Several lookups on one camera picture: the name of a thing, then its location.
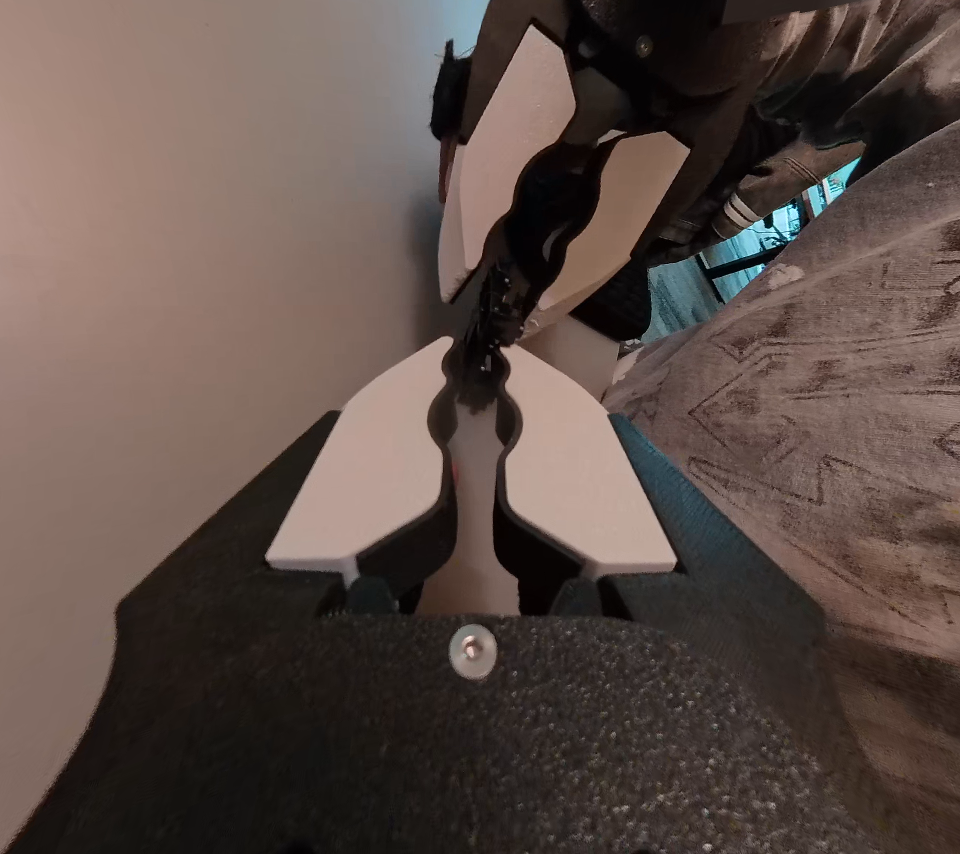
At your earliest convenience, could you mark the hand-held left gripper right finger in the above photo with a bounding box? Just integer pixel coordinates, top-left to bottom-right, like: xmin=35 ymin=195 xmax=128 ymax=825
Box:
xmin=495 ymin=341 xmax=681 ymax=581

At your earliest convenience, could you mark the person's grey sweatshirt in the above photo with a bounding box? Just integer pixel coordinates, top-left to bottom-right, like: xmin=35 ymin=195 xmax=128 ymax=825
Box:
xmin=605 ymin=119 xmax=960 ymax=854

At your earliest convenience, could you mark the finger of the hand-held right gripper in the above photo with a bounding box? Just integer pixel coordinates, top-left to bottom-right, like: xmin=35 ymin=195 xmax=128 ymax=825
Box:
xmin=522 ymin=125 xmax=696 ymax=345
xmin=438 ymin=20 xmax=586 ymax=306

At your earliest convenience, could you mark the black lego chassis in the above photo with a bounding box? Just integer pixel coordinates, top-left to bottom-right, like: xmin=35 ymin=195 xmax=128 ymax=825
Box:
xmin=450 ymin=262 xmax=529 ymax=414

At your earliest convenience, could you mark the person's right hand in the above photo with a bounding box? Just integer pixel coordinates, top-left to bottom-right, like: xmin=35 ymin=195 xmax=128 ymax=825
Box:
xmin=429 ymin=38 xmax=466 ymax=207

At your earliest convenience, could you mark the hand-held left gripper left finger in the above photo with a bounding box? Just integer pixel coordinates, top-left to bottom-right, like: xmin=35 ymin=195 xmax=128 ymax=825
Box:
xmin=264 ymin=338 xmax=459 ymax=578

